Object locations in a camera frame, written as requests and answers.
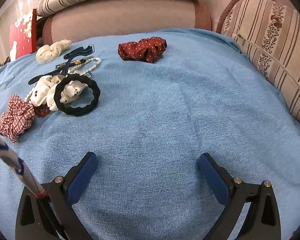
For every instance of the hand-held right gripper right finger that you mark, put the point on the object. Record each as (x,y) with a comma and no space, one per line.
(215,177)

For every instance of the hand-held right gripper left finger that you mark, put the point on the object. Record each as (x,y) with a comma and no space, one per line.
(82,177)

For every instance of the red plaid scrunchie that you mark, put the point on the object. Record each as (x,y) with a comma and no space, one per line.
(15,120)

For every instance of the white cherry print scrunchie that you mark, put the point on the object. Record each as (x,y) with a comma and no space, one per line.
(42,90)

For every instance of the dark hair clip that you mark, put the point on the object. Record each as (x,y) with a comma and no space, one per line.
(73,63)

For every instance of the red polka dot scrunchie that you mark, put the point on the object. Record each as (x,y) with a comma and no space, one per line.
(140,50)

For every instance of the light blue blanket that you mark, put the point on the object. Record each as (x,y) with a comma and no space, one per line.
(152,105)

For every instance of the cream scrunchie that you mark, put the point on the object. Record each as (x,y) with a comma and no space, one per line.
(47,53)

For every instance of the striped floral sofa cushion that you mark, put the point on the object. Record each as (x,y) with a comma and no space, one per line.
(277,42)

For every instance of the pink sofa backrest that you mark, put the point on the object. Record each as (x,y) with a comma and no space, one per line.
(127,15)

